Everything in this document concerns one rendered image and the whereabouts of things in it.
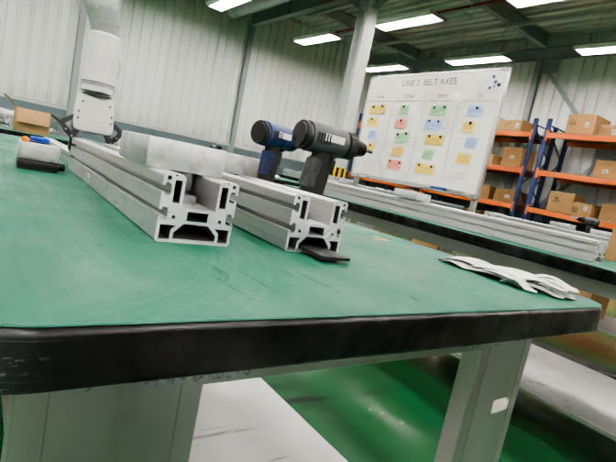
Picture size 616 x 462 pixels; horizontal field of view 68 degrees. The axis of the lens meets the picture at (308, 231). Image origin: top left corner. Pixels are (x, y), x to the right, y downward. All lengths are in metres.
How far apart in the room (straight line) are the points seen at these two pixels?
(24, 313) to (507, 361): 0.75
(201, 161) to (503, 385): 0.64
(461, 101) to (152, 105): 9.94
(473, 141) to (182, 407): 3.55
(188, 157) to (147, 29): 12.41
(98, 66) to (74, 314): 1.10
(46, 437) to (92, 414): 0.04
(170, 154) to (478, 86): 3.49
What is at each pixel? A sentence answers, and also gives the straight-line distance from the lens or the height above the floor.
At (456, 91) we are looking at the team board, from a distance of 4.11.
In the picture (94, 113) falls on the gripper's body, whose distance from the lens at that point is 1.40.
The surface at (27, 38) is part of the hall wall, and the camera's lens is 12.53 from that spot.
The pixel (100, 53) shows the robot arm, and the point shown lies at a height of 1.09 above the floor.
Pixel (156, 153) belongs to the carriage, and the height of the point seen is 0.88.
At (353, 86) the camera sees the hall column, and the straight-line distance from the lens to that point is 9.51.
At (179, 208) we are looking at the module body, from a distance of 0.59.
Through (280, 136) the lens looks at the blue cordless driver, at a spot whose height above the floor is 0.97.
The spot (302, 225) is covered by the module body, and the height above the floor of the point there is 0.82.
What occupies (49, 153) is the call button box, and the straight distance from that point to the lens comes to 1.20.
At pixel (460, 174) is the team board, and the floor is 1.12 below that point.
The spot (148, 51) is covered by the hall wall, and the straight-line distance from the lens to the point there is 13.02.
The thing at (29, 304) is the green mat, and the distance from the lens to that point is 0.35.
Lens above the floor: 0.90
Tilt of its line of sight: 7 degrees down
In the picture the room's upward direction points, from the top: 12 degrees clockwise
